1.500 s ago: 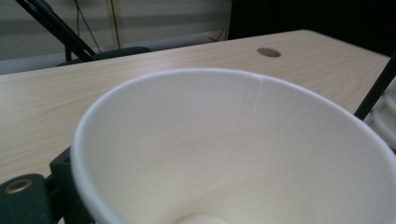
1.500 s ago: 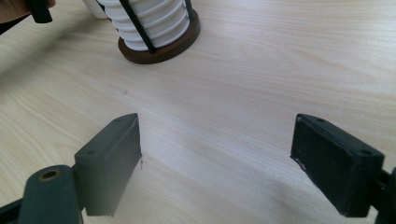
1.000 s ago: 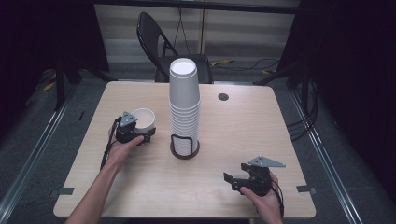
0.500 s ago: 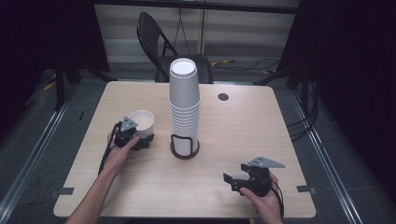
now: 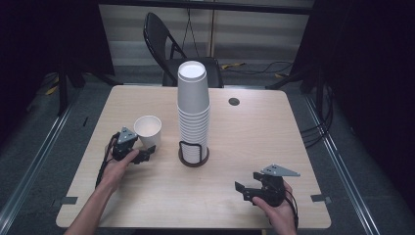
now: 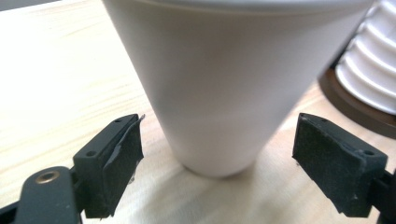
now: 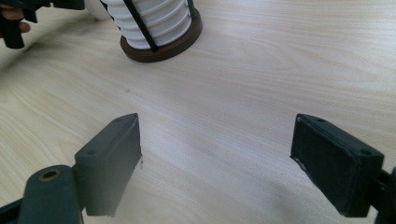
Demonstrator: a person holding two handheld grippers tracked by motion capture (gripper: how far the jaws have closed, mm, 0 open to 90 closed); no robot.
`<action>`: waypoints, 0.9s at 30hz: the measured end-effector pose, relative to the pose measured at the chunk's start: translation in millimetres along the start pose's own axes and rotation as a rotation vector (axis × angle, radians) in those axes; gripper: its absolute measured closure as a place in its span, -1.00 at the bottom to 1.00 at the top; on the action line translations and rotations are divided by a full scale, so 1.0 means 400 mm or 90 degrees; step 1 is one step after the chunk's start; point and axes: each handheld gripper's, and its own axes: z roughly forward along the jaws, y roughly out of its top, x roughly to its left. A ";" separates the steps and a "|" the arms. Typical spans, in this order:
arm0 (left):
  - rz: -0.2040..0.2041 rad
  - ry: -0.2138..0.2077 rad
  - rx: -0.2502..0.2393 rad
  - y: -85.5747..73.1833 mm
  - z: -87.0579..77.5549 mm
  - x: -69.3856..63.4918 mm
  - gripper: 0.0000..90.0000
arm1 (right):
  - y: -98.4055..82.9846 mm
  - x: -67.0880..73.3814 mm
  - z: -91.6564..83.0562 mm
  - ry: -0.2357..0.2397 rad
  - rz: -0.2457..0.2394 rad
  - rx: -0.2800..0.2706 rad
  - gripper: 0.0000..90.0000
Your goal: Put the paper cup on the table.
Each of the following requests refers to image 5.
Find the stack of white cups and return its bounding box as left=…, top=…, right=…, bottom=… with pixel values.
left=176, top=60, right=210, bottom=165

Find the metal floor rail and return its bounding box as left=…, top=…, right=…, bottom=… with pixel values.
left=302, top=94, right=382, bottom=235
left=0, top=104, right=74, bottom=227

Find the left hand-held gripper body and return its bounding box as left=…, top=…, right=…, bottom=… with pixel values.
left=112, top=126, right=151, bottom=165

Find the hanging black cable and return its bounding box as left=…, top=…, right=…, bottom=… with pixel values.
left=181, top=8, right=199, bottom=60

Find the bundle of black cables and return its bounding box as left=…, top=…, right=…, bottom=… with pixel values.
left=300, top=83, right=335, bottom=150

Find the thin black floor cable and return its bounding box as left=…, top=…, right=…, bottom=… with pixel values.
left=228, top=61, right=294, bottom=75

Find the grey table edge bracket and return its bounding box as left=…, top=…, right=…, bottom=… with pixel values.
left=52, top=196, right=79, bottom=209
left=310, top=194, right=333, bottom=206

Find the black wire cup holder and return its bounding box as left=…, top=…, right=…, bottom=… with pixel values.
left=177, top=140, right=210, bottom=168

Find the yellow floor cable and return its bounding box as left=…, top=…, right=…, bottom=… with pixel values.
left=221, top=62, right=247, bottom=71

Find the person's right hand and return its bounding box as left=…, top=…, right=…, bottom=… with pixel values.
left=253, top=180, right=297, bottom=227

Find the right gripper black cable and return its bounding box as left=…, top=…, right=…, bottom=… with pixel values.
left=283, top=189, right=300, bottom=231

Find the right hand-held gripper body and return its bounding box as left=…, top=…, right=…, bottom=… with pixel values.
left=243, top=164, right=301, bottom=208

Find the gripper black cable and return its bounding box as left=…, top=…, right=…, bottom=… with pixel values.
left=95, top=131, right=120, bottom=190
left=283, top=189, right=300, bottom=231

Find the dark metal stand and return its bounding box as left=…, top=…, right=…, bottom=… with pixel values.
left=265, top=65, right=325, bottom=96
left=56, top=58, right=115, bottom=118

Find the black folding chair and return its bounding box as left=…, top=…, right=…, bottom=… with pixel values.
left=143, top=12, right=225, bottom=88

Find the white paper cup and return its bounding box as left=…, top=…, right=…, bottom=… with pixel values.
left=133, top=115, right=162, bottom=151

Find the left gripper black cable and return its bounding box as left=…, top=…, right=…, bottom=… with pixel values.
left=95, top=131, right=120, bottom=190

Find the person's left hand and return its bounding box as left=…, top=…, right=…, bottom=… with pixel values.
left=99, top=150, right=141, bottom=192

